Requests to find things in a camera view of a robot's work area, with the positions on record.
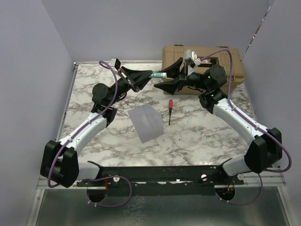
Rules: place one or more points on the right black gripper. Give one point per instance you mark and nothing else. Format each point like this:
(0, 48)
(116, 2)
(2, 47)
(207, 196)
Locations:
(171, 86)

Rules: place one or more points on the red handled screwdriver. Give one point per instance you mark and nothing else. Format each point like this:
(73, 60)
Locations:
(170, 107)

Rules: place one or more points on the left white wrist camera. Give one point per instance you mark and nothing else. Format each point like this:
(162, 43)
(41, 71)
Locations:
(115, 63)

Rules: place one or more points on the grey envelope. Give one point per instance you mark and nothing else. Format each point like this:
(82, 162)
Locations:
(147, 122)

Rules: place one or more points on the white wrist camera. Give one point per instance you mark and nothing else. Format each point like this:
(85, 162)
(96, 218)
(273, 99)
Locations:
(191, 59)
(115, 63)

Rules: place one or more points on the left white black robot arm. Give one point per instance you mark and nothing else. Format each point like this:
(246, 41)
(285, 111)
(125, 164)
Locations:
(60, 164)

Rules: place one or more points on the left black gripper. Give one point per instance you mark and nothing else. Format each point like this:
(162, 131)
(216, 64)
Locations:
(136, 75)

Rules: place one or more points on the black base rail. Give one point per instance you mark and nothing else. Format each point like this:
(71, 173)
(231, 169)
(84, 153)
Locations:
(161, 180)

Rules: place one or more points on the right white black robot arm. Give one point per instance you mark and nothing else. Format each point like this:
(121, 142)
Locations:
(264, 144)

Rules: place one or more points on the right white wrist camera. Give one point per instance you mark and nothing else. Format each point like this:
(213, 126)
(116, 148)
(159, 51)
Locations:
(191, 59)

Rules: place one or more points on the green white glue stick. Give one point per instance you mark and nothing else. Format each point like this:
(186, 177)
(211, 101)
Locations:
(158, 75)

